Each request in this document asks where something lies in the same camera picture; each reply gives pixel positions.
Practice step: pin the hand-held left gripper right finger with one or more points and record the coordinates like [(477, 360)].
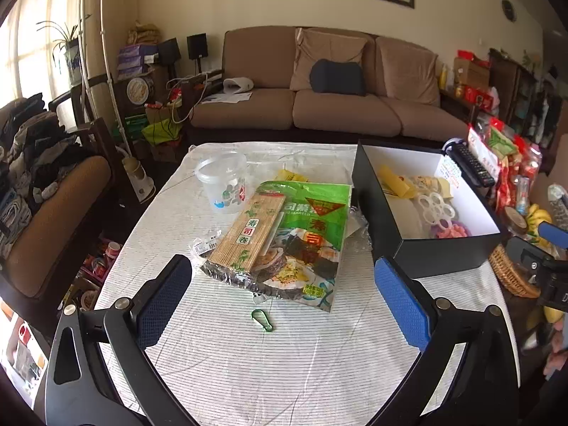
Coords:
[(399, 301)]

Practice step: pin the green seaweed sushi packet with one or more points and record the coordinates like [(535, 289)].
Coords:
[(293, 239)]

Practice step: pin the white neck massager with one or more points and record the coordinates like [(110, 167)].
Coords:
[(238, 85)]

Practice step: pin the black storage box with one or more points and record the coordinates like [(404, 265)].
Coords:
[(443, 257)]

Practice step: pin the yellow paper packet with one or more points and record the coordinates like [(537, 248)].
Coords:
[(288, 176)]

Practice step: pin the jar with wooden lid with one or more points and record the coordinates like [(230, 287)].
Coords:
[(517, 221)]

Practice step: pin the clear plastic bucket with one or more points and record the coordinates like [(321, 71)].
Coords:
[(222, 186)]

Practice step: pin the white lace-edged card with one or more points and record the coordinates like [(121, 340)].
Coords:
[(449, 168)]

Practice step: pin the wicker basket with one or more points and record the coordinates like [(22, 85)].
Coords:
[(510, 275)]

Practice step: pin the white striped desktop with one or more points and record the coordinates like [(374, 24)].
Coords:
[(288, 364)]

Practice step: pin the tan sofa cushion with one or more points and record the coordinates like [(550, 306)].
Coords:
[(328, 46), (408, 69)]

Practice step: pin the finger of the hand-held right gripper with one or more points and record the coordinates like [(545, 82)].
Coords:
[(526, 257), (554, 234)]

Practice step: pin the cardboard box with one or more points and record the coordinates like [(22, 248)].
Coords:
[(470, 71)]

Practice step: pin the brown sofa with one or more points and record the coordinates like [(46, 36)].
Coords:
[(266, 111)]

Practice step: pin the person's right hand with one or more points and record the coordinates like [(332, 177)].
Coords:
[(558, 348)]

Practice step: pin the bunch of bananas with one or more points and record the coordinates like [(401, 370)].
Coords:
[(539, 218)]

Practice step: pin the round wall clock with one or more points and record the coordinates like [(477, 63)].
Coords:
[(509, 9)]

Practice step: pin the dark blue pillow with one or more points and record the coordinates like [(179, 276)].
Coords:
[(337, 77)]

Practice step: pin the white floor stand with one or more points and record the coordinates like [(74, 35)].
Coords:
[(104, 53)]

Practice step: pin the brown wooden armchair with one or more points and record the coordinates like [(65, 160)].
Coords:
[(57, 213)]

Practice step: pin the round cookie tin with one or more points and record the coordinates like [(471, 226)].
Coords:
[(140, 91)]

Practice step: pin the black speaker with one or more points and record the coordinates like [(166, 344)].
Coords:
[(168, 51), (196, 46)]

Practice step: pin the black remote control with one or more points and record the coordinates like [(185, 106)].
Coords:
[(470, 164)]

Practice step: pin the pile of clothes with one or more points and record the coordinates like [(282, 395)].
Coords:
[(40, 151)]

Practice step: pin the purple tissue boxes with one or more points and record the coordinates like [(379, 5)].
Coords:
[(135, 60)]

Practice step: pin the yellow bottle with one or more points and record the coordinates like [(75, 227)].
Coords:
[(443, 77)]

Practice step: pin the window with sheer curtain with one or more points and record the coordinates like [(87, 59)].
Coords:
[(26, 53)]

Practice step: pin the dark wooden cabinet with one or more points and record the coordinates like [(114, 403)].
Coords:
[(519, 93)]

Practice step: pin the red snack bags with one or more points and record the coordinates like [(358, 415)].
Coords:
[(501, 159)]

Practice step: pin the potted plant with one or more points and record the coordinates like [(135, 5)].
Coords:
[(66, 49)]

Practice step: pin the green carabiner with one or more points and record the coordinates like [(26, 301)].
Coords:
[(262, 321)]

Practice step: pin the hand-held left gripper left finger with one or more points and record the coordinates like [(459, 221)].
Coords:
[(162, 297)]

